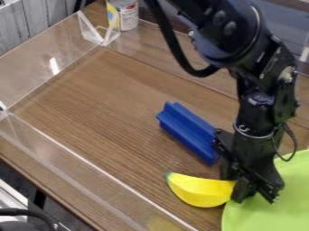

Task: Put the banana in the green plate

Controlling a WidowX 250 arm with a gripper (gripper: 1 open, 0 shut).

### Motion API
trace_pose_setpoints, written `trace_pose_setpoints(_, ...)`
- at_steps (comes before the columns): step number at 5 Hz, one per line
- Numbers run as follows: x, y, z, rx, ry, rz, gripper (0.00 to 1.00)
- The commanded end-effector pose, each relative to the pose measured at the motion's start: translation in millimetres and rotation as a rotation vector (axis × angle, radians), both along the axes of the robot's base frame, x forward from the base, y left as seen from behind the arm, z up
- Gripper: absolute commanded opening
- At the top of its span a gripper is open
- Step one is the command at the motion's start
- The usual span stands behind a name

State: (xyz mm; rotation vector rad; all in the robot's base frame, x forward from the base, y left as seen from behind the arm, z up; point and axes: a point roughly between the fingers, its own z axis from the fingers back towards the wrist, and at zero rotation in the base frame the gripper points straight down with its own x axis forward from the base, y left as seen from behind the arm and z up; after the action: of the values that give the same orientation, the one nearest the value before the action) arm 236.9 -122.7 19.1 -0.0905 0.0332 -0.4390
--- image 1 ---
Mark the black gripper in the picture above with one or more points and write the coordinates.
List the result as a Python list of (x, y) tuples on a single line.
[(248, 162)]

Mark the yellow toy banana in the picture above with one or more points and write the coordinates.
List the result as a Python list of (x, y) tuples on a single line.
[(200, 192)]

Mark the blue star-shaped block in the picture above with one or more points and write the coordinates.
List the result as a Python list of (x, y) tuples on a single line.
[(189, 129)]

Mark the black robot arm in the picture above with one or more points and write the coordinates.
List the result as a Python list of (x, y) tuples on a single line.
[(233, 40)]

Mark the green plate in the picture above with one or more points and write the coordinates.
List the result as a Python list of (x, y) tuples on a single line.
[(287, 215)]

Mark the white can with label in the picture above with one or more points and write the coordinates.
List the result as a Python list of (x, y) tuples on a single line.
[(124, 14)]

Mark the clear acrylic enclosure wall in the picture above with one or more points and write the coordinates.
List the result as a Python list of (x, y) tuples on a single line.
[(93, 149)]

